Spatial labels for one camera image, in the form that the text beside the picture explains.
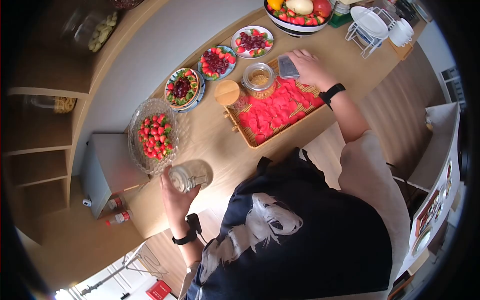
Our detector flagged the grey metal cabinet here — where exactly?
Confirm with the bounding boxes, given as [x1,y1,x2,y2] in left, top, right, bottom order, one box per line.
[80,133,151,220]

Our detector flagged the large bowl of mixed fruit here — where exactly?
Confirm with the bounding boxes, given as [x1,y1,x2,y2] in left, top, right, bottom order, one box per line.
[263,0,335,38]

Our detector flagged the green box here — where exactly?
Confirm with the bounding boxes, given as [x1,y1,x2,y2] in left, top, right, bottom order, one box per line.
[328,13,353,29]

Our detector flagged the metal light stand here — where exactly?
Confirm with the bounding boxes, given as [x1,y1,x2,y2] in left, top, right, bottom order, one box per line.
[80,241,170,297]

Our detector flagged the glass jar with yellow contents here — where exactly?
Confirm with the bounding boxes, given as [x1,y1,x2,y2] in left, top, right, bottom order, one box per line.
[241,62,278,100]

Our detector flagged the red box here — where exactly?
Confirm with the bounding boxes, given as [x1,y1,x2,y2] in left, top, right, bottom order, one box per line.
[145,279,173,300]

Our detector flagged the clear glass jar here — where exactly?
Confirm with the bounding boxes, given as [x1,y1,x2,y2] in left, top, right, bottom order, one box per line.
[168,159,214,194]

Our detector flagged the wooden wall shelf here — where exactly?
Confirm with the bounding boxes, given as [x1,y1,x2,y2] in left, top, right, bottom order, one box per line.
[0,0,170,246]

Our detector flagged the glass jar with wooden lid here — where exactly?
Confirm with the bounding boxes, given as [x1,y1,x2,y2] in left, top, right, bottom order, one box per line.
[214,79,249,112]

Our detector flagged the person's right hand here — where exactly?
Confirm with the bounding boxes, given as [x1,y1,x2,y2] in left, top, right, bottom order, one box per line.
[285,49,338,93]

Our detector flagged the person's left thumb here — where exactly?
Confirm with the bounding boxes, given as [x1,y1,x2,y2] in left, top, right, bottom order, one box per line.
[186,185,202,203]

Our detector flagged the person's body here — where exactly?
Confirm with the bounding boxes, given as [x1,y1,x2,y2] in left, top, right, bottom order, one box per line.
[179,130,412,300]

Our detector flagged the black wrist band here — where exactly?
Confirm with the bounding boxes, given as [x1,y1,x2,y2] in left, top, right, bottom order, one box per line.
[172,213,203,246]
[318,83,346,112]

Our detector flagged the white dish rack with dishes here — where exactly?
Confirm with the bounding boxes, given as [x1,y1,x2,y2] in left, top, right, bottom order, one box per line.
[344,5,415,60]

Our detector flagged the small clear plastic box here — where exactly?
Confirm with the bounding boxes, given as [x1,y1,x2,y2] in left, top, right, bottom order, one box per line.
[277,55,301,80]

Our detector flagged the blue plate of fruit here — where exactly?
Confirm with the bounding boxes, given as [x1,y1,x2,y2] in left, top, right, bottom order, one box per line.
[197,45,237,82]

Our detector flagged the white plate of fruit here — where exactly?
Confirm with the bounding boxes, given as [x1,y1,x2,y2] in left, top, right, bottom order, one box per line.
[230,25,275,60]

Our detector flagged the patterned bowl of fruit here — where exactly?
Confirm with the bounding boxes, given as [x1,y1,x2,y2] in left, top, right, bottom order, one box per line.
[164,67,206,114]

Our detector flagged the person's left fingers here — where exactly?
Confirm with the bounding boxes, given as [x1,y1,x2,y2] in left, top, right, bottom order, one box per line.
[160,167,174,193]

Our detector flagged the person's right fingers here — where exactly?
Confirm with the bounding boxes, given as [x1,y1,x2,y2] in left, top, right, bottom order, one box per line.
[285,49,314,77]

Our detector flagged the person's left hand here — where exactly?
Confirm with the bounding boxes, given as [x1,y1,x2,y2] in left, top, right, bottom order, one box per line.
[160,167,202,230]

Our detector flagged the glass bowl of strawberries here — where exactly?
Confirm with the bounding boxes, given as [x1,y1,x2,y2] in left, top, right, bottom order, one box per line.
[127,97,180,176]

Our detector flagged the woven wicker tray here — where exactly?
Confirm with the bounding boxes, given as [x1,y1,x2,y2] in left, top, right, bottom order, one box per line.
[223,57,326,150]

